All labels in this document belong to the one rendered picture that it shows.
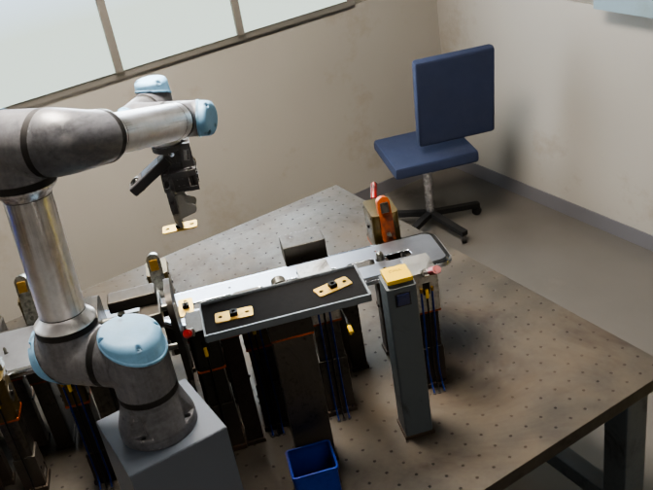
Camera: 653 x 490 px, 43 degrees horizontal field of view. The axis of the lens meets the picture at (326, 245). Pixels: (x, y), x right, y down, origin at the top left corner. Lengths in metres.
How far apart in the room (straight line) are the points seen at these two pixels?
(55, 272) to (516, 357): 1.30
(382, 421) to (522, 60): 2.58
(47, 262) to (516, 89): 3.27
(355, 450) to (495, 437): 0.34
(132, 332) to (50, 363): 0.17
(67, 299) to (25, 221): 0.17
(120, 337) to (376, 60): 3.25
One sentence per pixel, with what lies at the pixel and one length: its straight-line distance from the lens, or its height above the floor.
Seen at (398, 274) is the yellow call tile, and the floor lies 1.16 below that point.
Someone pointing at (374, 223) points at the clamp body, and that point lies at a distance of 2.35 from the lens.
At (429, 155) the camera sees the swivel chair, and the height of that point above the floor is 0.47.
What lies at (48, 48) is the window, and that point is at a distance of 3.83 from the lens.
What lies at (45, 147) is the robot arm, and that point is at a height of 1.70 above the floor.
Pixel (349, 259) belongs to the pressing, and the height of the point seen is 1.00.
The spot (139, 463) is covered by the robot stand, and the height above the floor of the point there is 1.10.
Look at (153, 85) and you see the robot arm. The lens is 1.88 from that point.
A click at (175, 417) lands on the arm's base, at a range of 1.63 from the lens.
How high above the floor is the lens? 2.15
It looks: 29 degrees down
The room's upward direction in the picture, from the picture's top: 10 degrees counter-clockwise
